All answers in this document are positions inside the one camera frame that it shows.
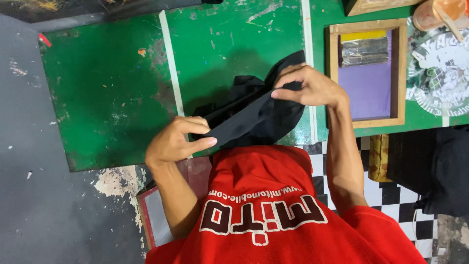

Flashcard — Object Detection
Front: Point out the yellow patterned cloth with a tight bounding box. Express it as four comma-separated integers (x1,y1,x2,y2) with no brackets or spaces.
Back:
368,134,393,183

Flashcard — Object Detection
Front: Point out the wooden screen printing frame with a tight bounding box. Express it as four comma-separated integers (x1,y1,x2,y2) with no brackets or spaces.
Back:
325,18,408,129

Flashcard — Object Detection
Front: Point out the person's red printed shirt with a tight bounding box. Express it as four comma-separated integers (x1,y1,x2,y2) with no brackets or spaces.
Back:
145,144,428,264

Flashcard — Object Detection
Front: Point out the red framed printing screen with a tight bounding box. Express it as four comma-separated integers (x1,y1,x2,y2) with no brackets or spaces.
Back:
136,157,214,251

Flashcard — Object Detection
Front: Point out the white cable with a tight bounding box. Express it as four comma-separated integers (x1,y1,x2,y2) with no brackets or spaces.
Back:
412,200,421,243

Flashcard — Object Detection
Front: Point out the black fabric garment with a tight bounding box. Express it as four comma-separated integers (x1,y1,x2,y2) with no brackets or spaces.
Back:
191,50,307,150

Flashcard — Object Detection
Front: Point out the pile of black fabric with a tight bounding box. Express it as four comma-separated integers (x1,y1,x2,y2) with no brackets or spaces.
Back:
386,126,469,218

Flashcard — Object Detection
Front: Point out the person's left hand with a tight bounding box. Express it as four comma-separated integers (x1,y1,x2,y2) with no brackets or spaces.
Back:
145,116,218,169

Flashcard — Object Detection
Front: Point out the white and green printed cloth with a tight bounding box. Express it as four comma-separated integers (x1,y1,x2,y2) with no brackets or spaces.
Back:
405,20,469,118

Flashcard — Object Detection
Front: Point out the person's right hand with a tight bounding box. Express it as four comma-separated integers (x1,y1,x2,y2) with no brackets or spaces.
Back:
270,63,350,109

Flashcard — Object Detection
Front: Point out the orange plastic cup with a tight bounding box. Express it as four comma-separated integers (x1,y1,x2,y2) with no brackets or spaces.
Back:
413,0,469,32

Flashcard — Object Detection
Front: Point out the dark painted board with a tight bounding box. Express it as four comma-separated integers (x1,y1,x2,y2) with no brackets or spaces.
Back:
0,0,224,24

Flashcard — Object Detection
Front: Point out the grey stained squeegee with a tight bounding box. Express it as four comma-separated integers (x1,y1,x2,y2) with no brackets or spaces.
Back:
339,37,390,67

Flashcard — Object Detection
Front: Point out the wooden stirring stick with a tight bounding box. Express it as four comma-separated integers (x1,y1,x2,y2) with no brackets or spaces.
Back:
433,3,465,42

